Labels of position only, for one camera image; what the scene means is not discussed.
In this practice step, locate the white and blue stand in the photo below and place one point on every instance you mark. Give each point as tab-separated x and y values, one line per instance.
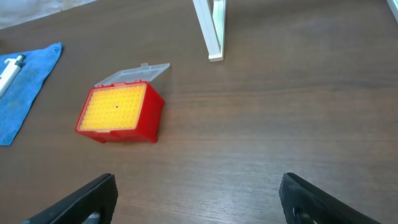
214	31

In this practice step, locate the blue cloth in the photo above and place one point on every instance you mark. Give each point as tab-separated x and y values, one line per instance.
28	90

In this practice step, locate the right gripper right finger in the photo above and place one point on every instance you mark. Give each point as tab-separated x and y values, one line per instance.
311	202

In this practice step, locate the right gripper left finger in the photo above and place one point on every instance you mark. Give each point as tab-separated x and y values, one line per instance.
84	202

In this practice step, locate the white pipette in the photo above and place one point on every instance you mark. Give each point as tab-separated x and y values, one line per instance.
9	74

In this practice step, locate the red and yellow tip box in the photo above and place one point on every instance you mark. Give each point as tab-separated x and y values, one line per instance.
118	109

